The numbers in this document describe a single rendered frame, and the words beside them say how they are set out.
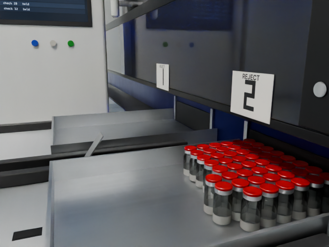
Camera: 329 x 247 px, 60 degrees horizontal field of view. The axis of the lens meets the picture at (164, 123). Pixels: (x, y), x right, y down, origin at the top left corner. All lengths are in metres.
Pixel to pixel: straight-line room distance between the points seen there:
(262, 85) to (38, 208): 0.32
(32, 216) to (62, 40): 0.82
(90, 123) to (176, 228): 0.52
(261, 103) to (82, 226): 0.26
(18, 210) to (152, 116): 0.52
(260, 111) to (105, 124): 0.52
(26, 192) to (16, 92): 0.72
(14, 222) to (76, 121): 0.45
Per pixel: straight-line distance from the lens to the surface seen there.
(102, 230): 0.35
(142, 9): 0.86
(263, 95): 0.37
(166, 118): 0.86
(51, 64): 1.13
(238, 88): 0.42
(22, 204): 0.44
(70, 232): 0.35
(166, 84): 0.67
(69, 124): 0.80
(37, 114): 1.16
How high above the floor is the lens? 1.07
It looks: 14 degrees down
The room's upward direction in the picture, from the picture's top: straight up
